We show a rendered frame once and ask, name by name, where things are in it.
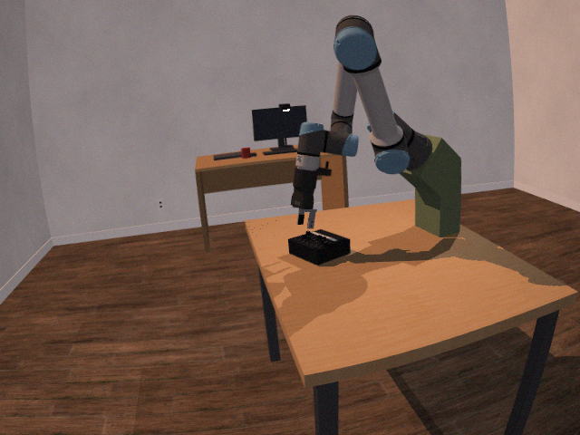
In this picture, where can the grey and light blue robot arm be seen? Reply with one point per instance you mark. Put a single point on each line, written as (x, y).
(355, 48)

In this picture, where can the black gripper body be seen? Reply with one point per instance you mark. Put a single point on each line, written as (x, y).
(305, 180)

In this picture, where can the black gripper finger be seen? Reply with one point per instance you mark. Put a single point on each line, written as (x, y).
(301, 216)
(311, 218)

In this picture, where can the black lighting desk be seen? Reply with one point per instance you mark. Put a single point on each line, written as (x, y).
(313, 246)

